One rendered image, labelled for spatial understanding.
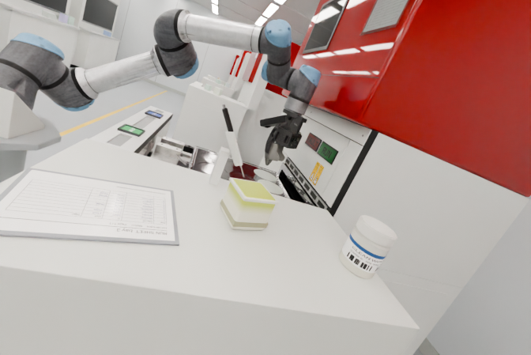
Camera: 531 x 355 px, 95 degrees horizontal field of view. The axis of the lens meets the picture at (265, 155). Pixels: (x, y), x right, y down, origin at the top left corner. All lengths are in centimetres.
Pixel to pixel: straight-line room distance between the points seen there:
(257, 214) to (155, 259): 18
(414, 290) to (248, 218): 82
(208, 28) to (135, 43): 821
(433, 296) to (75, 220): 115
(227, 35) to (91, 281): 69
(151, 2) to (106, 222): 877
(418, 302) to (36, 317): 111
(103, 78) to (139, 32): 798
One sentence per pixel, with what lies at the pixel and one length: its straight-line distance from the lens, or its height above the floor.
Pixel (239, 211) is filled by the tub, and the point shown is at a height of 100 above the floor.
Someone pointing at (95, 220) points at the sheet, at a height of 97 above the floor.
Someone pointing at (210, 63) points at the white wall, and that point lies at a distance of 869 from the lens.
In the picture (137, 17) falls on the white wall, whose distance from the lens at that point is 908.
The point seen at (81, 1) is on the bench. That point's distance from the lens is 704.
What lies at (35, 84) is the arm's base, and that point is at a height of 95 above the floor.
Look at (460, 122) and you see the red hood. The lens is 88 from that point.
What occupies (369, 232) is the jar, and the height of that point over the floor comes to 105.
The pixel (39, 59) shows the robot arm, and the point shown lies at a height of 103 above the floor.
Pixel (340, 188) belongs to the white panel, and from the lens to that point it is 72.
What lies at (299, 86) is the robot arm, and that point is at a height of 126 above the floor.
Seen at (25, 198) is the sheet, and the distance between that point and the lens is 43.
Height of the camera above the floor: 120
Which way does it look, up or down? 14 degrees down
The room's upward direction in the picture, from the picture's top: 23 degrees clockwise
